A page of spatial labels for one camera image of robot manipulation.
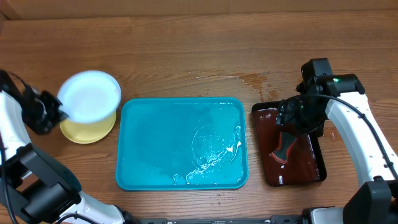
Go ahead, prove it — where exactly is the black tray with water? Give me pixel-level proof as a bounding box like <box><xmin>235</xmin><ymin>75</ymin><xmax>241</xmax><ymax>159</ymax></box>
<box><xmin>251</xmin><ymin>101</ymin><xmax>327</xmax><ymax>187</ymax></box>

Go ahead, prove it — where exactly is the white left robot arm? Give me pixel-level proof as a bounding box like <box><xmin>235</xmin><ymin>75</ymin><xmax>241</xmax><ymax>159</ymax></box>
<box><xmin>1</xmin><ymin>91</ymin><xmax>136</xmax><ymax>224</ymax></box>

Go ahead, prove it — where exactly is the orange green sponge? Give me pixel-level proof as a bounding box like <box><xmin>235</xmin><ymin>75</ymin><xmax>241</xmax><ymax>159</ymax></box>
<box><xmin>270</xmin><ymin>131</ymin><xmax>297</xmax><ymax>164</ymax></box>

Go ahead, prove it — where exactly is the yellow plate with sauce swirl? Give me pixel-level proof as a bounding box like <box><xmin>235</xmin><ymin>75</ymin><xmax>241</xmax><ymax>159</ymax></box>
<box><xmin>60</xmin><ymin>111</ymin><xmax>117</xmax><ymax>144</ymax></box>

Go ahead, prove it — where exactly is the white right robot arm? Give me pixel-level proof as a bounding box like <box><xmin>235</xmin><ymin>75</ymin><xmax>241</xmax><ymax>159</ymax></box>
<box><xmin>276</xmin><ymin>74</ymin><xmax>397</xmax><ymax>224</ymax></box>

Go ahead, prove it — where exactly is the teal plastic tray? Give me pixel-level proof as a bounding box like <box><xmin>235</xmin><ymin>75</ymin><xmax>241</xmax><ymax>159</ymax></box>
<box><xmin>115</xmin><ymin>97</ymin><xmax>249</xmax><ymax>191</ymax></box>

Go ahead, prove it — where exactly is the light blue plate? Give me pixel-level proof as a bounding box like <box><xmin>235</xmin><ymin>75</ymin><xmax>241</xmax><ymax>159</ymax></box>
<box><xmin>57</xmin><ymin>70</ymin><xmax>122</xmax><ymax>124</ymax></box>

